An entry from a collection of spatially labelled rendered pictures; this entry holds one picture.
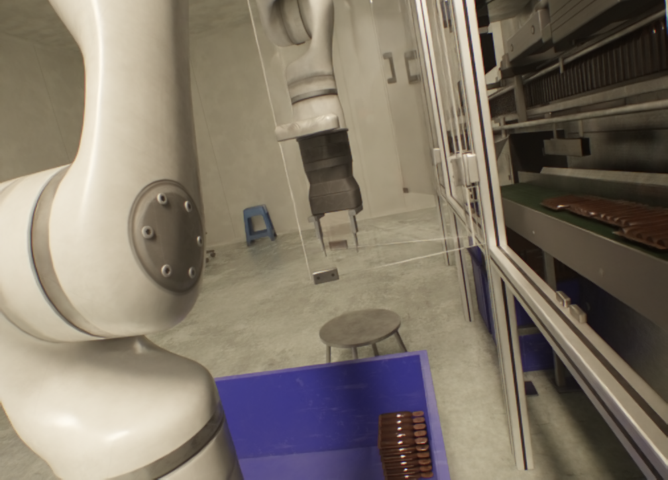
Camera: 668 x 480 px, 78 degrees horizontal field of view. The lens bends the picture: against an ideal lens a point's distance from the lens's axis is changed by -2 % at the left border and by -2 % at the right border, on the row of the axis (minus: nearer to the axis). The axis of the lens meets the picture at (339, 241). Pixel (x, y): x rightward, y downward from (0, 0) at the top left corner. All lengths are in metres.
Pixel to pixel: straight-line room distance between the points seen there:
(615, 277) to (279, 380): 0.68
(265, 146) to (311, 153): 5.12
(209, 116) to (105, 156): 5.81
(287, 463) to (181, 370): 0.81
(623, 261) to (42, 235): 0.54
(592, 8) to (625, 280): 0.46
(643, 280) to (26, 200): 0.52
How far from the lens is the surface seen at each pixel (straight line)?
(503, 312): 1.06
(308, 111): 0.62
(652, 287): 0.53
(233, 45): 5.98
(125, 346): 0.29
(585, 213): 0.79
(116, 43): 0.25
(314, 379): 0.96
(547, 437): 1.40
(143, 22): 0.27
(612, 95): 0.88
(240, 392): 1.02
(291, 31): 0.65
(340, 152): 0.62
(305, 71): 0.63
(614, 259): 0.59
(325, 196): 0.63
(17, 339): 0.26
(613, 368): 0.53
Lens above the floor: 0.86
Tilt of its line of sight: 11 degrees down
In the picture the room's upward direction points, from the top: 12 degrees counter-clockwise
